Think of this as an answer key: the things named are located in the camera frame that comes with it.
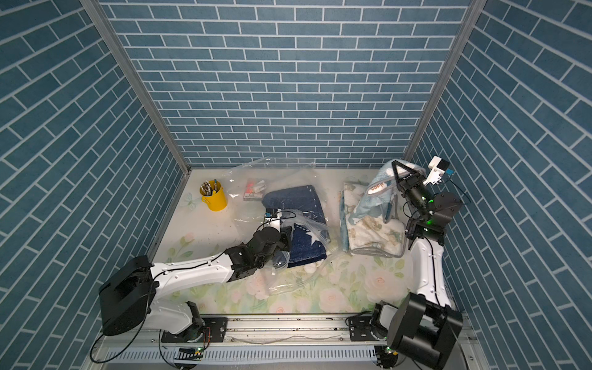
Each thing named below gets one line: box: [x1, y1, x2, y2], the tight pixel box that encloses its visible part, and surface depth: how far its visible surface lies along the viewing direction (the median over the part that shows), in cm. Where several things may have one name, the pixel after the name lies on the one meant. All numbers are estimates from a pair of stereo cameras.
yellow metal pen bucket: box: [199, 179, 228, 212], surface depth 100 cm
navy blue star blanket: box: [262, 185, 332, 269], surface depth 93 cm
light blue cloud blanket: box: [349, 159, 427, 226], surface depth 68 cm
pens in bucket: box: [199, 178, 219, 196], surface depth 93 cm
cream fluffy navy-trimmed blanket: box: [339, 181, 407, 258], surface depth 87 cm
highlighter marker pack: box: [242, 180, 267, 202], surface depth 110 cm
